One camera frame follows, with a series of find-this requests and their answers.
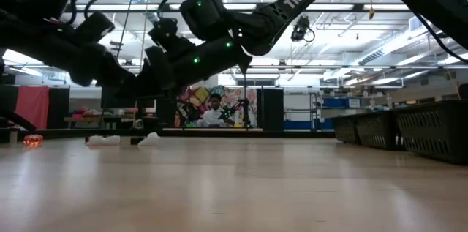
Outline blue storage bins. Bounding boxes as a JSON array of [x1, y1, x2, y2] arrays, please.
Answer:
[[321, 97, 363, 109]]

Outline black overhead beam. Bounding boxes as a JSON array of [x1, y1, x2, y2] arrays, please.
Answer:
[[75, 2, 412, 14]]

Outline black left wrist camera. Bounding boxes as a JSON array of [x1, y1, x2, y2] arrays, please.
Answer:
[[75, 11, 116, 45]]

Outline black slotted plastic basket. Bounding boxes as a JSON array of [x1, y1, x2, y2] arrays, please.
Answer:
[[355, 109, 405, 151], [330, 113, 361, 144], [391, 99, 468, 166]]

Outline red cloth panel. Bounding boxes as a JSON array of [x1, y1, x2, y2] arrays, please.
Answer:
[[15, 85, 50, 130]]

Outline white ceiling vent box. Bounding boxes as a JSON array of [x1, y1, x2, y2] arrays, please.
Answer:
[[408, 15, 425, 32]]

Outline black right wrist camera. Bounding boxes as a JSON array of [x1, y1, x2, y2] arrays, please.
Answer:
[[147, 17, 197, 59]]

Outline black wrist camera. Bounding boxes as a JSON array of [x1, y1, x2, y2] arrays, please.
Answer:
[[75, 11, 116, 45], [147, 17, 197, 59]]

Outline black monitor screen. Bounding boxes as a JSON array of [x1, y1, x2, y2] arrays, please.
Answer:
[[101, 94, 156, 109]]

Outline black hanging camera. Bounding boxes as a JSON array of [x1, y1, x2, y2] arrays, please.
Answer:
[[290, 15, 316, 42]]

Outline tall black cabinet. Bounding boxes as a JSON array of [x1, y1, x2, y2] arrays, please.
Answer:
[[256, 88, 284, 132]]

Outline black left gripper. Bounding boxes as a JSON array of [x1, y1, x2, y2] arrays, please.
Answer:
[[69, 43, 143, 98]]

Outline blue low crates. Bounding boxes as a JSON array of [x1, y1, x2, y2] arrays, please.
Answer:
[[284, 119, 334, 131]]

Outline small orange pumpkin figure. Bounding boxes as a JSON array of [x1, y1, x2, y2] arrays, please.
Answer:
[[23, 134, 44, 148]]

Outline person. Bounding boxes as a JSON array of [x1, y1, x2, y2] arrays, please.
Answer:
[[195, 93, 235, 129]]

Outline colourful patterned wall hanging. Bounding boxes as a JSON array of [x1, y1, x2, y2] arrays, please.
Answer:
[[174, 85, 259, 129]]

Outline cluttered background table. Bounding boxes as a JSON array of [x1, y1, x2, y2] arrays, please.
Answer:
[[64, 106, 158, 131]]

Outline small white ghost figure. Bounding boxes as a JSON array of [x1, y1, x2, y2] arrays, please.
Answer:
[[137, 131, 161, 147], [86, 135, 121, 147]]

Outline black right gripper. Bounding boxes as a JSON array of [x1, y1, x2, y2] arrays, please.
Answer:
[[137, 37, 253, 97]]

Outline black partition panel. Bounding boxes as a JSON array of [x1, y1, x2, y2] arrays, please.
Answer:
[[0, 84, 18, 130], [156, 96, 178, 130], [49, 86, 70, 130]]

